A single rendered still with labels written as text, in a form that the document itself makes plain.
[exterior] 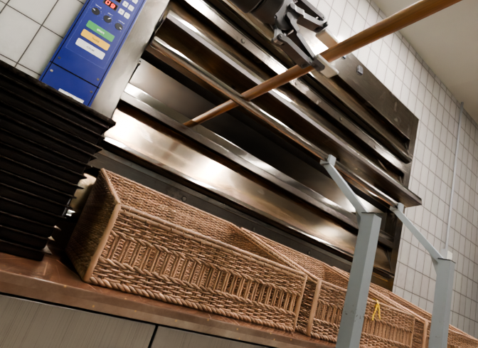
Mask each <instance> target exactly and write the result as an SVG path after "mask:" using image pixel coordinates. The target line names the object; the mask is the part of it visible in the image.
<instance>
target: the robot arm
mask: <svg viewBox="0 0 478 348"><path fill-rule="evenodd" d="M229 1H231V2H232V3H233V5H236V6H237V7H238V8H239V9H240V10H241V11H242V12H243V13H245V14H246V13H249V12H250V11H251V13H252V14H253V15H254V16H255V17H257V18H258V19H259V20H260V21H261V22H263V23H268V24H270V25H271V27H272V29H273V31H275V34H274V38H272V39H271V43H272V44H273V45H275V46H278V47H280V48H281V49H282V50H283V51H284V52H285V53H286V54H287V55H288V56H289V57H290V58H291V59H292V60H293V61H294V62H295V63H296V64H297V65H298V66H299V67H300V68H301V69H304V68H306V67H308V66H312V67H313V68H314V69H315V70H317V71H318V72H321V73H323V74H324V75H325V76H326V77H327V78H330V77H332V76H334V75H337V74H339V72H338V70H337V69H336V68H334V67H333V66H332V65H331V64H330V63H329V62H328V61H326V60H325V59H324V58H323V57H322V56H321V55H319V54H316V55H315V54H314V52H313V50H312V49H311V48H310V47H309V45H308V43H307V42H306V41H305V39H304V38H303V36H302V34H301V33H300V32H299V27H298V25H297V24H299V25H300V26H303V27H305V28H307V29H309V30H310V31H313V32H315V33H317V34H316V35H315V37H316V38H318V39H319V40H320V41H321V42H322V43H323V44H324V45H325V46H326V47H327V48H330V47H332V46H334V45H336V44H338V43H340V42H339V41H338V40H337V39H336V38H335V37H334V35H333V34H332V33H331V32H330V31H329V30H328V29H327V28H326V27H327V26H328V25H329V24H328V22H327V21H326V22H324V20H325V19H326V17H325V15H324V14H323V13H322V12H320V11H319V10H318V9H317V8H315V7H314V6H313V5H312V4H311V3H309V2H308V1H307V0H229ZM316 17H318V18H317V19H316ZM291 30H293V31H291ZM290 31H291V32H290ZM288 32H290V33H288ZM308 56H309V57H308Z"/></svg>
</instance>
